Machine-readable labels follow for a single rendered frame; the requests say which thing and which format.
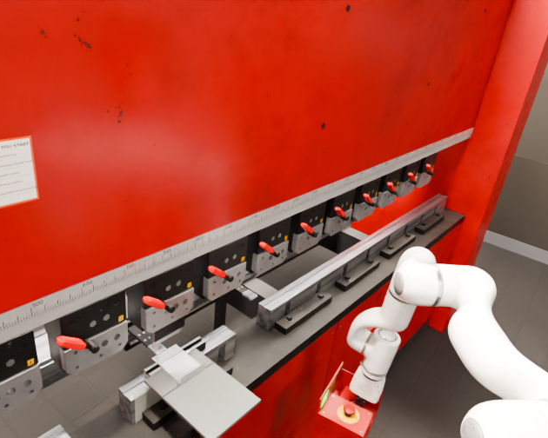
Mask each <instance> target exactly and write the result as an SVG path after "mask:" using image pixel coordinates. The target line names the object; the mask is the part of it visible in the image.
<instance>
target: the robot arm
mask: <svg viewBox="0 0 548 438"><path fill-rule="evenodd" d="M496 294H497V289H496V285H495V282H494V281H493V280H492V278H491V277H490V276H489V275H488V274H487V273H486V272H484V271H483V270H482V269H479V268H476V267H472V266H465V265H449V264H437V263H436V259H435V256H434V255H433V254H432V253H431V252H430V251H429V250H428V249H425V248H422V247H413V248H410V249H407V250H406V251H405V252H404V253H403V254H402V255H401V257H400V259H399V261H398V264H397V267H396V269H395V271H394V274H393V277H392V279H391V283H390V286H389V288H388V291H387V294H386V297H385V299H384V303H383V306H382V307H379V308H373V309H367V310H365V311H364V312H362V313H361V314H359V315H358V316H357V317H356V318H355V319H354V321H353V323H352V325H351V327H350V330H349V333H348V336H347V344H348V345H349V346H350V347H351V348H353V349H354V350H356V351H357V352H358V353H360V354H362V355H363V356H364V359H363V360H362V361H361V362H360V364H361V365H360V366H359V368H358V370H357V371H356V373H355V375H354V376H353V378H352V380H351V384H350V386H349V389H350V391H351V392H353V393H354V394H355V396H356V401H355V404H356V405H359V407H361V408H362V407H363V406H364V404H365V403H366V402H371V403H376V404H378V402H379V397H380V395H381V394H382V391H383V388H384V383H385V377H386V375H387V372H388V370H389V368H390V365H391V363H392V361H393V358H394V356H395V354H396V352H397V350H398V346H399V344H400V342H401V339H400V336H399V335H398V333H397V332H400V331H403V330H405V329H406V328H407V326H408V325H409V322H410V320H411V318H412V315H413V313H414V311H415V309H416V307H417V306H426V307H449V308H453V309H456V310H457V312H456V313H455V314H454V315H453V317H452V318H451V320H450V323H449V327H448V334H449V338H450V341H451V344H452V346H453V347H454V348H455V350H456V352H457V354H458V356H459V358H460V359H461V361H462V363H463V364H464V365H465V367H466V368H467V370H468V371H469V372H470V373H471V375H472V376H473V377H474V378H475V379H476V380H477V381H478V382H480V383H481V384H482V385H483V386H484V387H486V388H487V389H489V390H490V391H491V392H492V393H494V394H496V395H498V396H499V397H501V398H502V399H503V400H497V401H486V402H483V403H480V404H478V405H477V406H475V407H474V408H472V409H471V410H470V411H469V412H468V413H467V415H466V416H465V418H464V419H463V421H462V424H461V429H460V432H461V438H548V373H546V372H545V371H544V370H543V369H541V368H540V367H538V366H537V365H535V364H534V363H532V362H531V361H529V360H528V359H527V358H525V357H524V356H523V355H521V354H520V353H519V352H518V351H517V350H516V349H515V348H514V346H513V345H512V344H511V342H510V341H509V339H508V338H507V336H506V335H505V333H504V332H503V330H502V329H501V328H500V327H499V325H498V324H497V322H496V320H495V319H494V317H493V315H492V312H491V307H492V304H493V303H494V301H495V298H496ZM367 328H376V329H375V331H374V333H372V332H370V331H369V330H368V329H367ZM361 399H362V400H361Z"/></svg>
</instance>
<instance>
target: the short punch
mask: <svg viewBox="0 0 548 438"><path fill-rule="evenodd" d="M183 326H184V316H183V317H181V318H179V319H178V320H176V321H174V322H172V323H170V324H169V325H167V326H165V327H163V328H161V329H159V330H158V331H156V332H154V333H150V339H151V340H152V347H154V346H156V345H158V344H159V343H160V342H163V341H165V340H166V339H168V338H170V337H172V336H173V335H175V334H177V333H178V332H180V331H182V328H183Z"/></svg>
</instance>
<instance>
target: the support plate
mask: <svg viewBox="0 0 548 438"><path fill-rule="evenodd" d="M188 355H190V356H191V357H192V358H193V359H194V360H196V361H197V362H198V363H200V364H201V365H202V364H203V363H205V367H207V366H208V365H210V364H211V363H213V361H211V360H210V359H209V358H208V357H206V356H205V355H204V354H202V353H201V352H200V351H198V350H197V349H196V348H195V349H193V350H192V351H191V352H189V353H188ZM144 383H145V384H146V385H147V386H149V387H150V388H151V389H152V390H153V391H154V392H155V393H156V394H157V395H158V396H159V397H160V398H161V399H163V400H164V401H165V402H166V403H167V404H168V405H169V406H170V407H171V408H172V409H173V410H174V411H175V412H177V413H178V414H179V415H180V416H181V417H182V418H183V419H184V420H185V421H186V422H187V423H188V424H189V425H191V426H192V427H193V428H194V429H195V430H196V431H197V432H198V433H199V434H200V435H201V436H202V437H203V438H219V437H220V436H221V435H222V434H223V433H225V432H226V431H227V430H228V429H229V428H231V427H232V426H233V425H234V424H235V423H237V422H238V421H239V420H240V419H242V418H243V417H244V416H245V415H246V414H248V413H249V412H250V411H251V410H252V409H254V408H255V407H256V406H257V405H258V404H259V403H260V402H261V399H259V398H258V397H257V396H255V395H254V394H253V393H252V392H251V391H250V390H249V389H247V388H246V387H245V386H243V385H242V384H241V383H239V382H238V381H237V380H235V379H234V378H233V377H232V376H230V375H229V374H227V373H226V372H225V371H224V370H222V369H221V368H220V367H219V366H218V365H217V364H216V363H213V364H211V365H210V366H209V367H208V368H206V369H204V370H203V371H201V372H200V373H199V374H197V375H195V376H194V377H192V378H191V379H189V380H188V381H187V382H185V383H184V384H182V385H181V386H179V387H178V388H176V389H175V390H173V391H172V392H170V391H171V390H172V389H174V388H175V387H177V384H179V385H180V383H179V382H178V381H177V380H175V379H174V378H173V377H172V376H171V375H170V374H169V373H167V372H166V371H165V370H164V369H161V370H160V371H158V372H156V373H155V374H154V375H152V376H150V377H149V378H147V379H146V380H144ZM169 392H170V393H169ZM167 393H169V394H167ZM166 394H167V395H166ZM164 395H166V396H165V397H163V396H164Z"/></svg>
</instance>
